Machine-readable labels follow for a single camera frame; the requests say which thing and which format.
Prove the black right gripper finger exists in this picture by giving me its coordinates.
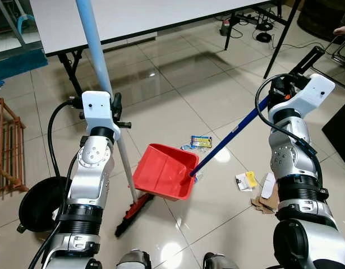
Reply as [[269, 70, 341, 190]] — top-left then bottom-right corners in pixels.
[[298, 49, 325, 76], [290, 47, 320, 73]]

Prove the light blue pole red broom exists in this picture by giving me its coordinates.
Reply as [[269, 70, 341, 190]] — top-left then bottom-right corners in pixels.
[[76, 0, 156, 238]]

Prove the red dustpan with blue handle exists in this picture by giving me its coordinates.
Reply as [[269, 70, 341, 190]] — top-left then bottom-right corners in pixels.
[[132, 95, 272, 201]]

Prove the blue floor mat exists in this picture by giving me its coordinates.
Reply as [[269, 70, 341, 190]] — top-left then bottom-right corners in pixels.
[[0, 48, 49, 86]]

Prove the black flat box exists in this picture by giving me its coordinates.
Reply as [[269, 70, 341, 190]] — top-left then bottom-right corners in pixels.
[[321, 98, 345, 170]]

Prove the blue yellow snack packet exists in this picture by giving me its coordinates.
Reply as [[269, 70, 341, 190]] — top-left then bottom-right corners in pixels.
[[189, 134, 214, 151]]

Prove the white paper piece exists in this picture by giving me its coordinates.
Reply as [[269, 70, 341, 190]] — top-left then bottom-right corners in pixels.
[[260, 172, 277, 200]]

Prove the white yellow paper card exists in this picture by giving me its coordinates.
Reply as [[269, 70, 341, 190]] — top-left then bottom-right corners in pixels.
[[235, 171, 259, 193]]

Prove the white folding table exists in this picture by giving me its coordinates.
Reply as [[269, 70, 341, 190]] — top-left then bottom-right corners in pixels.
[[29, 0, 303, 99]]

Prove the wooden slat crate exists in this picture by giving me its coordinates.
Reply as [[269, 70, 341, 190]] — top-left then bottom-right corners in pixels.
[[0, 90, 29, 198]]

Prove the brown cardboard scrap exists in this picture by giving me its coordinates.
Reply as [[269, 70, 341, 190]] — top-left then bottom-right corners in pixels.
[[250, 191, 279, 215]]

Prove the black round waste bin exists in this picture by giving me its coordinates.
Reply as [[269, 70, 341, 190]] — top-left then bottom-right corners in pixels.
[[17, 176, 70, 234]]

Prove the grey left robot foot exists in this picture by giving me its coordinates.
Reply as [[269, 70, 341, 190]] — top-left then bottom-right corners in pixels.
[[117, 249, 154, 269]]

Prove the grey robot foot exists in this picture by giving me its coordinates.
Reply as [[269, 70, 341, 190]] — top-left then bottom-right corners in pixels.
[[203, 252, 241, 269], [117, 249, 154, 269]]

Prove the grey right robot foot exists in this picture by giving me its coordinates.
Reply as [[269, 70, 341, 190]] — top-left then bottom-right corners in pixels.
[[203, 252, 241, 269]]

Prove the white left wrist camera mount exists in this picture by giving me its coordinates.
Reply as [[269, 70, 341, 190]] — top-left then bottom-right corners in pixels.
[[81, 91, 122, 141]]

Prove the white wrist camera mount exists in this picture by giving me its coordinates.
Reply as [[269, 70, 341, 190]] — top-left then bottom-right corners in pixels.
[[81, 91, 122, 141], [283, 73, 336, 122]]

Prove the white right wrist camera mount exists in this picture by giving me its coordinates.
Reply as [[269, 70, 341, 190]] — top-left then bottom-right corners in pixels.
[[283, 73, 336, 122]]

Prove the black metal chair frame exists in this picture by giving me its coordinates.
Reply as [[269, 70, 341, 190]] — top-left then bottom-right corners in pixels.
[[326, 34, 345, 71]]

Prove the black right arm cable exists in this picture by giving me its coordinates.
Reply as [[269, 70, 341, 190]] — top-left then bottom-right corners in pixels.
[[255, 73, 324, 191]]

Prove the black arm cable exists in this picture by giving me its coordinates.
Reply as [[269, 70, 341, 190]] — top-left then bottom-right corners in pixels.
[[47, 100, 86, 181], [255, 73, 324, 191]]

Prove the black coiled floor cable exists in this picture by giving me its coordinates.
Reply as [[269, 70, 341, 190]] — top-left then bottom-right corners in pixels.
[[254, 21, 275, 44]]

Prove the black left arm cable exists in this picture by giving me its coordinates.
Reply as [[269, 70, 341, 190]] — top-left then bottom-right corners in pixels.
[[47, 100, 86, 181]]

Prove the light blue chair frame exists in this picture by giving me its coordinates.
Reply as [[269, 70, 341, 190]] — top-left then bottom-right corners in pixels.
[[14, 13, 36, 35]]

